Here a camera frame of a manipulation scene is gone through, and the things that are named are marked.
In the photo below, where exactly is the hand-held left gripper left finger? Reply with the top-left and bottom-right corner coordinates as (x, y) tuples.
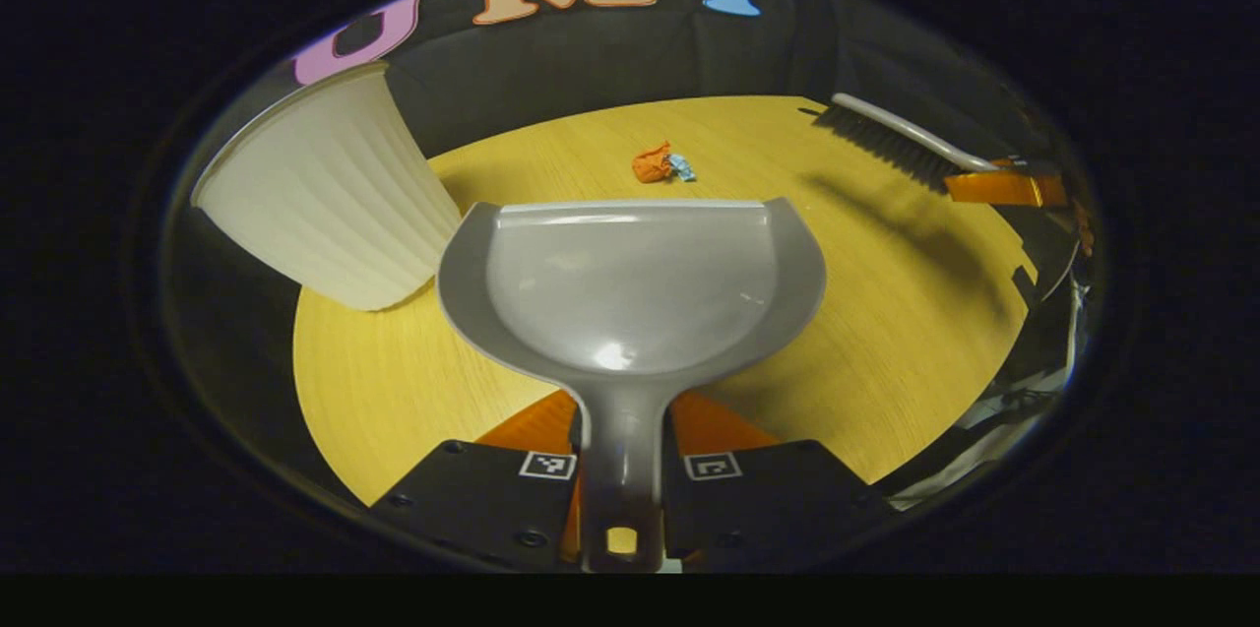
(370, 389), (584, 571)

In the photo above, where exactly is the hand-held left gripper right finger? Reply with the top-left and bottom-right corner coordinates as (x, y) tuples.
(661, 391), (899, 569)

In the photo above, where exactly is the small grey broom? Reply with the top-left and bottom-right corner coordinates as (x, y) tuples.
(812, 93), (1005, 195)

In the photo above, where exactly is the grey plastic dustpan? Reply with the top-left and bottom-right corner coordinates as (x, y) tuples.
(436, 197), (828, 574)

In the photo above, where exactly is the white ribbed garbage bin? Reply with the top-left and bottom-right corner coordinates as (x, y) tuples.
(190, 61), (464, 313)

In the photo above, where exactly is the orange paper ball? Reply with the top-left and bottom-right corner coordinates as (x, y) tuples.
(632, 141), (675, 184)

